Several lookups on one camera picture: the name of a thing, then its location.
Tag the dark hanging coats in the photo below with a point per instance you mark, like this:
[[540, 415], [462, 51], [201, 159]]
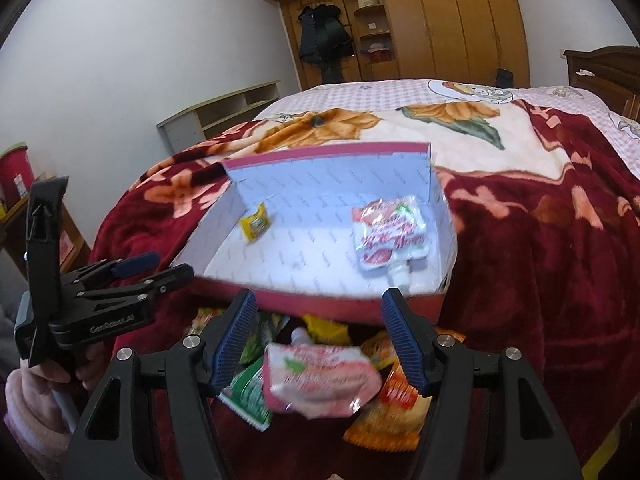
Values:
[[325, 40]]

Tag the red basket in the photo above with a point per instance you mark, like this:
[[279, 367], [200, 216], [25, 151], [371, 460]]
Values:
[[376, 54]]

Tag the wooden wardrobe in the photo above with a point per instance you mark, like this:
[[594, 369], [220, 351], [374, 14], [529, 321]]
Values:
[[450, 20]]

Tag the pink drink pouch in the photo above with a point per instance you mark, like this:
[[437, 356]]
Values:
[[320, 380]]

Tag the large orange snack bag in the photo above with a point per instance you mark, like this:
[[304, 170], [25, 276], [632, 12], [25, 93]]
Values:
[[385, 427]]

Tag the small black bag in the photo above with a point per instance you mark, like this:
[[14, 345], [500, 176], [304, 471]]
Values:
[[505, 77]]

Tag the white pot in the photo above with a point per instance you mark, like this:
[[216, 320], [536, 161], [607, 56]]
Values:
[[366, 0]]

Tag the white cardboard box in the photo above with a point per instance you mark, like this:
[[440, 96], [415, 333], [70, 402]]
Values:
[[300, 255]]

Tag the rainbow candy packet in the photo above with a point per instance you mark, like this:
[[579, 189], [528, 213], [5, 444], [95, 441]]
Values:
[[205, 320]]

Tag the small orange snack packet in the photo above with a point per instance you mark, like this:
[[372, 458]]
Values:
[[450, 335]]

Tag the red pink snack packet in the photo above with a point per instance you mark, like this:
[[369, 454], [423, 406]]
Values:
[[385, 235]]

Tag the red canister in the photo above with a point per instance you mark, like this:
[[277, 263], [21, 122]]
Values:
[[15, 180]]

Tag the person's left hand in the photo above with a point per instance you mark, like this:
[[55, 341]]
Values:
[[50, 372]]

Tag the grey low shelf unit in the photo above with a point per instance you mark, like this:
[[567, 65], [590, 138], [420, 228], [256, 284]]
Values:
[[220, 110]]

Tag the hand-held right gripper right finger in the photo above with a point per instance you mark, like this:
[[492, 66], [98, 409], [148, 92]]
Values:
[[405, 340]]

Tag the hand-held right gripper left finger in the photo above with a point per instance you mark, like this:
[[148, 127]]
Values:
[[235, 340]]

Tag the dark wooden headboard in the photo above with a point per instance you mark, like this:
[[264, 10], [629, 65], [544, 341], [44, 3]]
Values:
[[610, 70]]

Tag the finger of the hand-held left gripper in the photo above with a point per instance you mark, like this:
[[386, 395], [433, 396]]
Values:
[[165, 282], [137, 264]]

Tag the red floral blanket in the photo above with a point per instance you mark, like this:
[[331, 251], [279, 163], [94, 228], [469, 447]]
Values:
[[525, 260]]

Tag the orange red snack packet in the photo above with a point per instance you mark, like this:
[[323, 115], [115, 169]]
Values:
[[400, 390]]

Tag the small yellow candy packet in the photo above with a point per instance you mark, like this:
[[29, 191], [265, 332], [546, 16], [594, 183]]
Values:
[[255, 222]]

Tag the orange yellow snack packet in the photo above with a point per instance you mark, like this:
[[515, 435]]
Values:
[[380, 352]]

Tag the green yellow snack packet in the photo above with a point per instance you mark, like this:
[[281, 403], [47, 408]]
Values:
[[260, 335]]

